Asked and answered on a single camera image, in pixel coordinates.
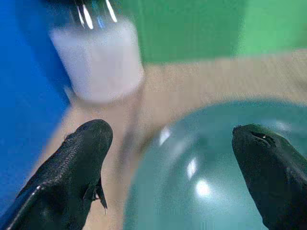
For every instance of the blue placemat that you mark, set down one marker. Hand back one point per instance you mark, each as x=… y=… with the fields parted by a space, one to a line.
x=26 y=95

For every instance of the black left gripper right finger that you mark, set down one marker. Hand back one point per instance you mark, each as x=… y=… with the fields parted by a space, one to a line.
x=268 y=172

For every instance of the teal green round plate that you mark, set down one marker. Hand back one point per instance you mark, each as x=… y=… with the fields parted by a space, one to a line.
x=192 y=172

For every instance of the clear glass of milk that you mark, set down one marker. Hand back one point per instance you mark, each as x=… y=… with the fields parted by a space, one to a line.
x=100 y=60

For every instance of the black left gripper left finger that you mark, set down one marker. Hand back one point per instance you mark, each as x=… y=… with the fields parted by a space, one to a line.
x=69 y=172

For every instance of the green placemat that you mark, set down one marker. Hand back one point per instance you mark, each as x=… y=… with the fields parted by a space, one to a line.
x=192 y=26

